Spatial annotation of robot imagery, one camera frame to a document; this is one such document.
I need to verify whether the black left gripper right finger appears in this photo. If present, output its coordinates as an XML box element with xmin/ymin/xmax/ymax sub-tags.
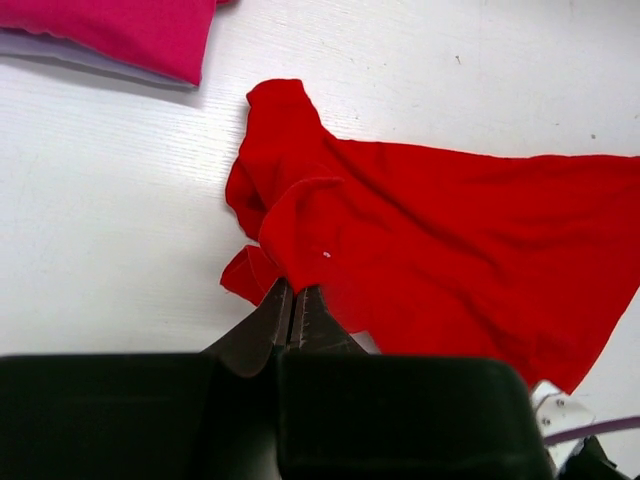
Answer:
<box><xmin>285</xmin><ymin>286</ymin><xmax>367</xmax><ymax>355</ymax></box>

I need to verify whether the red t-shirt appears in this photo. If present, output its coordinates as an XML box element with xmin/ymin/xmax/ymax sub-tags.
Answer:
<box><xmin>221</xmin><ymin>79</ymin><xmax>639</xmax><ymax>392</ymax></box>

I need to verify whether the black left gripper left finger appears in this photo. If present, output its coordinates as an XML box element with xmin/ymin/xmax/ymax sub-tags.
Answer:
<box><xmin>202</xmin><ymin>278</ymin><xmax>294</xmax><ymax>378</ymax></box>

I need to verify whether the folded pink t-shirt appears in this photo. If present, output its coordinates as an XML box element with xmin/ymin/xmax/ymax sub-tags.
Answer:
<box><xmin>1</xmin><ymin>0</ymin><xmax>223</xmax><ymax>86</ymax></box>

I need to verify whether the folded lavender t-shirt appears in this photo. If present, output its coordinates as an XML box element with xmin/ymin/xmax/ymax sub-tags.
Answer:
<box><xmin>1</xmin><ymin>28</ymin><xmax>197</xmax><ymax>90</ymax></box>

